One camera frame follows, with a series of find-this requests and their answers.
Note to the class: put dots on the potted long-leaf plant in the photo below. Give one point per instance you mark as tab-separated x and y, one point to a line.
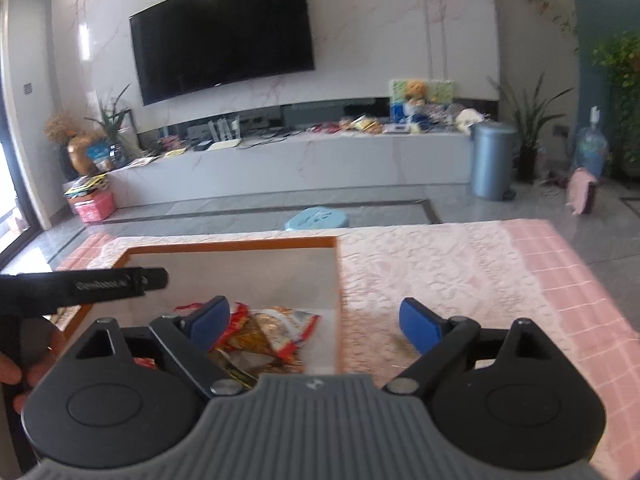
527	130

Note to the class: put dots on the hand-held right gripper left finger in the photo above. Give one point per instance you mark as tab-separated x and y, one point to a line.
212	322

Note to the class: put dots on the black wall television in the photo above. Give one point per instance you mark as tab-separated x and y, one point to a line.
220	35

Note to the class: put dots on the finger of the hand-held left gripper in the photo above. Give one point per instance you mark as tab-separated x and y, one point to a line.
156	279

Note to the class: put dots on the red yellow snack packet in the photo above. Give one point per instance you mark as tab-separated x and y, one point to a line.
272	335

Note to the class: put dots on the hanging vine plant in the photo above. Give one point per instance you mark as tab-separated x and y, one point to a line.
540	0

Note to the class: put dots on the boxed plush toy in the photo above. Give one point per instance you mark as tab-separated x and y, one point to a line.
420	105

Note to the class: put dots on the clear acrylic holder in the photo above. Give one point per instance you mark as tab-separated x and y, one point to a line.
223	129

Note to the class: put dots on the stack of magazines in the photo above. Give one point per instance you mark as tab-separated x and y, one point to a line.
85	185

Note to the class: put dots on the pink storage box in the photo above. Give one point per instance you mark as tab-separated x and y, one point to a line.
92	207

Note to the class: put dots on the blue water jug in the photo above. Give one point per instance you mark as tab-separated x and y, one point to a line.
591	150

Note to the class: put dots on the white plastic bag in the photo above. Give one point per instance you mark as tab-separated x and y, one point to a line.
467	120

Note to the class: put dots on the grey marble TV cabinet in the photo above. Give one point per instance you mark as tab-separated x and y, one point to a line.
300	170

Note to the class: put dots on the person's left hand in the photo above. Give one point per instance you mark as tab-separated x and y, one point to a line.
40	377

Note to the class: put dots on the small green cabinet plant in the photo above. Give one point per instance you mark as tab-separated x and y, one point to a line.
112	120

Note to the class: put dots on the gold vase with dried flowers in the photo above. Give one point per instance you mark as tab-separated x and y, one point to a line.
80	152

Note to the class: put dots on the orange-edged cardboard box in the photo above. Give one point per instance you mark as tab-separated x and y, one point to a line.
225	270

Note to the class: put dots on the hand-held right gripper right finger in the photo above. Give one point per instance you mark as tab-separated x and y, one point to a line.
420	325

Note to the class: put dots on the light blue plastic stool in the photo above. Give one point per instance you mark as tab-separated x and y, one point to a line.
315	219

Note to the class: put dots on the tall leafy green plant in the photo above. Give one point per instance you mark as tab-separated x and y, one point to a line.
620	90

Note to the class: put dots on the white book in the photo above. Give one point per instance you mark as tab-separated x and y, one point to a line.
225	144

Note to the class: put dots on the pile of colourful packets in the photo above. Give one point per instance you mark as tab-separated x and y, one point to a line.
361	124

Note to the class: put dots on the pink checked cloth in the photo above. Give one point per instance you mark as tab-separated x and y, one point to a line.
575	300

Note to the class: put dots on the pink backpack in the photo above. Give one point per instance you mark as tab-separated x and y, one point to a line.
580	192

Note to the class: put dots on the wall light switch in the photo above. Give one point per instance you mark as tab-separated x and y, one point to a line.
27	88

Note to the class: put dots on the blue-grey trash can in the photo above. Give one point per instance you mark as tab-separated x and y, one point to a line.
494	160

